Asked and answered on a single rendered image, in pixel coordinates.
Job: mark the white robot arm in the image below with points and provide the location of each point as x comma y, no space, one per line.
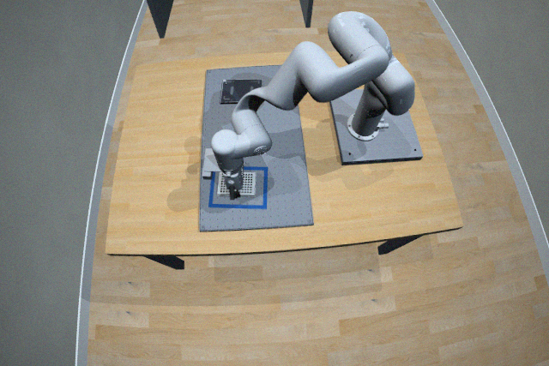
310,68

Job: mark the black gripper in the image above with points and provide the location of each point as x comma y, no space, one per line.
236,180

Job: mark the blue tape outline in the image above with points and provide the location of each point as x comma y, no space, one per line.
265,190

